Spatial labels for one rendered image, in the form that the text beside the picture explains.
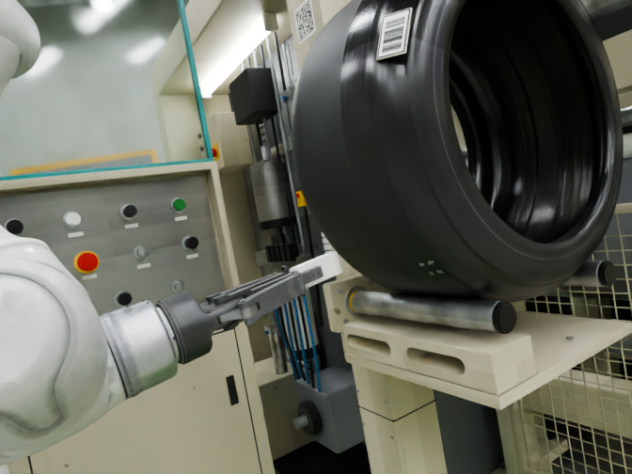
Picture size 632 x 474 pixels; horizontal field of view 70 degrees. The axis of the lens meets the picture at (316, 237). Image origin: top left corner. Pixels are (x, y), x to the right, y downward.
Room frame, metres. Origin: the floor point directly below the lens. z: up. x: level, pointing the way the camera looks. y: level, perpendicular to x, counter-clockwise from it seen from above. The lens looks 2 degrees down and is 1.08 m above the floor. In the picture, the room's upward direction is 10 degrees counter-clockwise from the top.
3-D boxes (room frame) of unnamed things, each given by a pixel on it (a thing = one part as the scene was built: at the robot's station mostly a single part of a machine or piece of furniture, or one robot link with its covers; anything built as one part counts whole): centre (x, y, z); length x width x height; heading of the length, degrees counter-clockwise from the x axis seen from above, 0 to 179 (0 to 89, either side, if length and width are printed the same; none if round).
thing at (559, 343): (0.84, -0.26, 0.80); 0.37 x 0.36 x 0.02; 121
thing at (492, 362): (0.76, -0.15, 0.83); 0.36 x 0.09 x 0.06; 31
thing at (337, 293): (0.99, -0.17, 0.90); 0.40 x 0.03 x 0.10; 121
